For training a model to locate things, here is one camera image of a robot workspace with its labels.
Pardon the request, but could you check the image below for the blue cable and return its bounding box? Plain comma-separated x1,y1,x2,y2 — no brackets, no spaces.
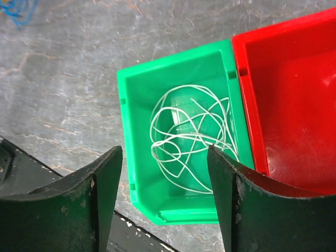
0,0,39,30

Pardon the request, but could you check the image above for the white cable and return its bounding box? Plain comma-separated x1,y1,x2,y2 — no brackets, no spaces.
149,84,240,194

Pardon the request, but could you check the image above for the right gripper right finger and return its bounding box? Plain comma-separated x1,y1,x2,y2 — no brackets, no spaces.
207,145,335,251

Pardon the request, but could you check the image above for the front green bin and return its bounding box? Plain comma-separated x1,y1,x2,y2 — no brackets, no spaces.
117,39,254,225

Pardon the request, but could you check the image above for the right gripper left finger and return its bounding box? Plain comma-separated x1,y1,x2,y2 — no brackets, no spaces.
1,146,123,251

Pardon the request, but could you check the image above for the red bin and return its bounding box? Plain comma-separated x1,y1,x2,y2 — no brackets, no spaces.
232,8,335,195

